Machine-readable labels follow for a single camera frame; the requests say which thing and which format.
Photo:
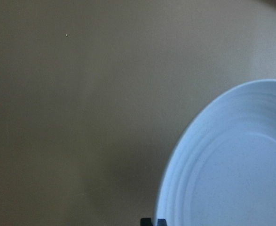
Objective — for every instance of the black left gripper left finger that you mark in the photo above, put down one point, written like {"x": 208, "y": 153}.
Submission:
{"x": 145, "y": 222}

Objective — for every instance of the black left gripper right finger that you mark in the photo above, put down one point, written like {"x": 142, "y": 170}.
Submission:
{"x": 161, "y": 222}

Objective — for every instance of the blue plate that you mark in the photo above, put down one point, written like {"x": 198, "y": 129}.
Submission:
{"x": 222, "y": 171}

